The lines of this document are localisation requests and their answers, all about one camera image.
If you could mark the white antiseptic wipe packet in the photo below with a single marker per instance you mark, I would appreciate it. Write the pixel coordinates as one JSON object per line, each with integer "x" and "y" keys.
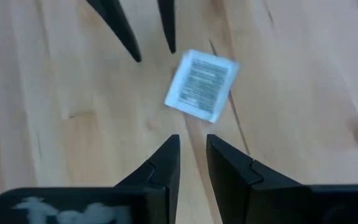
{"x": 202, "y": 85}

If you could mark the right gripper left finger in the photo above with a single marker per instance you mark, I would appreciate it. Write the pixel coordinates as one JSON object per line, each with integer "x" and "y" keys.
{"x": 163, "y": 171}

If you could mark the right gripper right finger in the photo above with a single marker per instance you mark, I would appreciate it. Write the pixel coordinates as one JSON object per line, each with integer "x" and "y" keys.
{"x": 232, "y": 174}

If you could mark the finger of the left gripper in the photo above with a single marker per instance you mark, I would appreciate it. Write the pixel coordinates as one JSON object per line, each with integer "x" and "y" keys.
{"x": 117, "y": 21}
{"x": 168, "y": 21}

